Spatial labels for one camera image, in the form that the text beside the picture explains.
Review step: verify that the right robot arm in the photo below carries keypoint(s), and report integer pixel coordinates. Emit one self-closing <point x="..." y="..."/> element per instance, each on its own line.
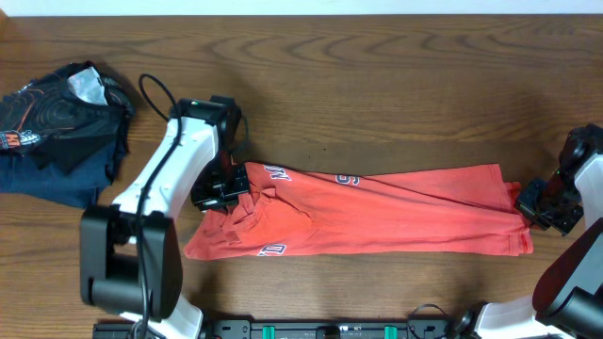
<point x="567" y="300"/>

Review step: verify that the navy blue folded garment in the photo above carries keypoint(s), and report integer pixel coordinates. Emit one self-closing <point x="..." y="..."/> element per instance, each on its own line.
<point x="79" y="188"/>

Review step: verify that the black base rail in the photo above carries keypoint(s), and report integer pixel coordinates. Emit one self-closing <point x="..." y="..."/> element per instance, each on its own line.
<point x="245" y="329"/>

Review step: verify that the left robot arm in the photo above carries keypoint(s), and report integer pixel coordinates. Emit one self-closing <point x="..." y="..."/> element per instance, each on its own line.
<point x="130" y="261"/>

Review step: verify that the black graphic t-shirt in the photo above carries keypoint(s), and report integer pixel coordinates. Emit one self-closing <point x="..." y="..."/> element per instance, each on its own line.
<point x="64" y="116"/>

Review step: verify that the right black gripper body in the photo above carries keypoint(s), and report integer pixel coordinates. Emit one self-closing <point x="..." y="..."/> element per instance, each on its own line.
<point x="537" y="202"/>

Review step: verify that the red t-shirt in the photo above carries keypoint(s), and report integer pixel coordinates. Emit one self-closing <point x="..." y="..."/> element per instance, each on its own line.
<point x="297" y="213"/>

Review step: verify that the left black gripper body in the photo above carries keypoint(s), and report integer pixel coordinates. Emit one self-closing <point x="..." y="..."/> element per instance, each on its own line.
<point x="231" y="184"/>

